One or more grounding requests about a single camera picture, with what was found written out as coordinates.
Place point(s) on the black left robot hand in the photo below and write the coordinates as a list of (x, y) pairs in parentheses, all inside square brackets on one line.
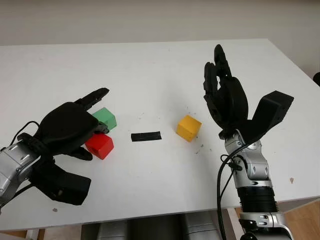
[(65, 125)]

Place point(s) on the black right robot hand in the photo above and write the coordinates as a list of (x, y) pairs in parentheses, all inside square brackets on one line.
[(230, 102)]

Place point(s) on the green wooden cube block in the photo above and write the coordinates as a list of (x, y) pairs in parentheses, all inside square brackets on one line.
[(106, 116)]

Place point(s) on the red wooden cube block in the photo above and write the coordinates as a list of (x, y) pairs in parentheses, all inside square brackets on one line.
[(101, 147)]

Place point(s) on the yellow wooden cube block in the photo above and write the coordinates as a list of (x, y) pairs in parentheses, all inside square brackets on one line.
[(188, 127)]

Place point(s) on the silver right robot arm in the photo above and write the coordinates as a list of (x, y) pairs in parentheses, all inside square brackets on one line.
[(257, 170)]

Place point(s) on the black tape strip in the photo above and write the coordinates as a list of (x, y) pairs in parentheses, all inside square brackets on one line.
[(146, 136)]

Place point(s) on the black background object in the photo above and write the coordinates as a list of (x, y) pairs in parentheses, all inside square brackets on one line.
[(317, 79)]

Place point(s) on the white table leg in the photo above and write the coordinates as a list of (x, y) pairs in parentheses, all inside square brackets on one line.
[(35, 235), (233, 225)]

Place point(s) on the silver and black robot torso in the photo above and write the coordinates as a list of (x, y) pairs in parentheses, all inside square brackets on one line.
[(150, 227)]

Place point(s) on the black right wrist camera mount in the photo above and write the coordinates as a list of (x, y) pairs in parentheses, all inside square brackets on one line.
[(272, 107)]

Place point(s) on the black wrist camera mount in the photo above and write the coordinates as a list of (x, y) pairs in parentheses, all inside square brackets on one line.
[(272, 107), (65, 185)]

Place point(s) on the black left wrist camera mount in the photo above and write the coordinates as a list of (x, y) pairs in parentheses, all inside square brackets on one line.
[(65, 185)]

